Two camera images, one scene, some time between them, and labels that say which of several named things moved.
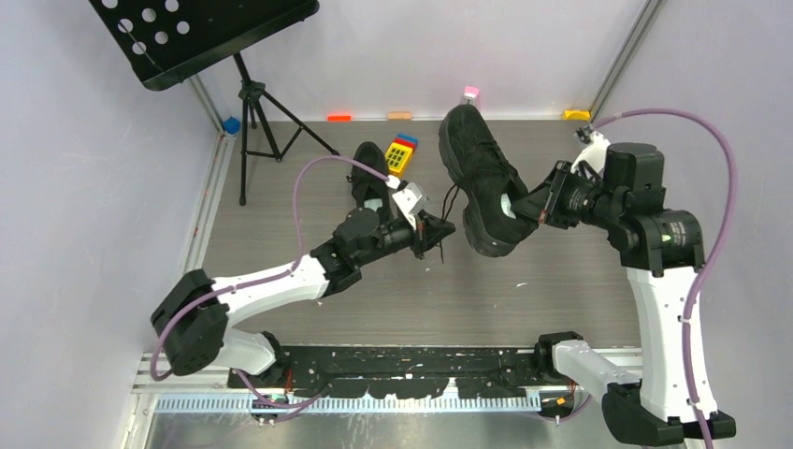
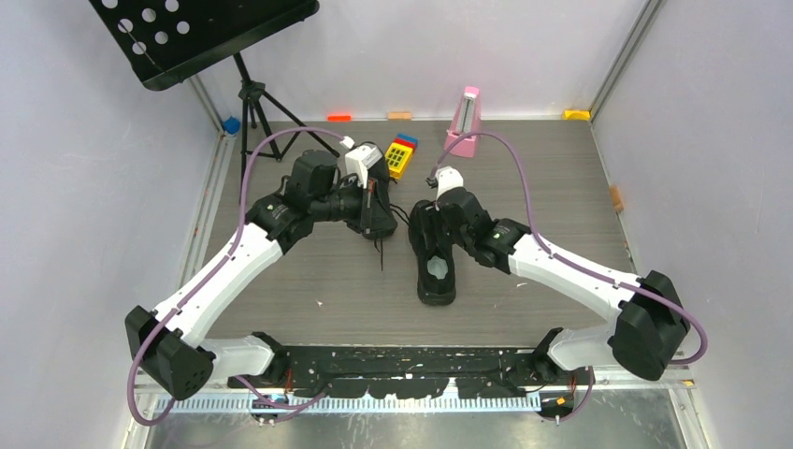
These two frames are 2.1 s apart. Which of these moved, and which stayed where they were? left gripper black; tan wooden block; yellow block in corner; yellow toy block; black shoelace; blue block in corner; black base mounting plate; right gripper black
Moved: black shoelace; right gripper black; left gripper black
Stayed: yellow block in corner; blue block in corner; tan wooden block; black base mounting plate; yellow toy block
